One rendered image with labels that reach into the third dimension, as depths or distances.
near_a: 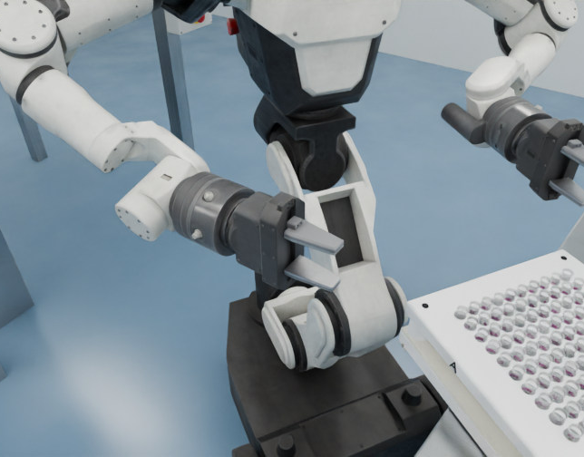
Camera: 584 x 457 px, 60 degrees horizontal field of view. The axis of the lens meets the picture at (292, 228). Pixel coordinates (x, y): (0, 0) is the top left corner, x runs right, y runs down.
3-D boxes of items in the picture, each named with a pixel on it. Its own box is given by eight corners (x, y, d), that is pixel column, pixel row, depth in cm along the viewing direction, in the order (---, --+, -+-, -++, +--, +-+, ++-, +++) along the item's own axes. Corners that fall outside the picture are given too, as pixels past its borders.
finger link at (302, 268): (344, 274, 57) (298, 254, 59) (329, 290, 54) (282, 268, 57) (343, 285, 58) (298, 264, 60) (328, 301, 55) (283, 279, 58)
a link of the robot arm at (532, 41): (501, 107, 97) (541, 58, 105) (546, 80, 88) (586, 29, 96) (466, 64, 96) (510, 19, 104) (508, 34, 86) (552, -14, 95)
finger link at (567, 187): (598, 199, 69) (568, 176, 73) (579, 203, 68) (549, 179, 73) (594, 209, 70) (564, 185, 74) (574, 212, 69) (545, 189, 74)
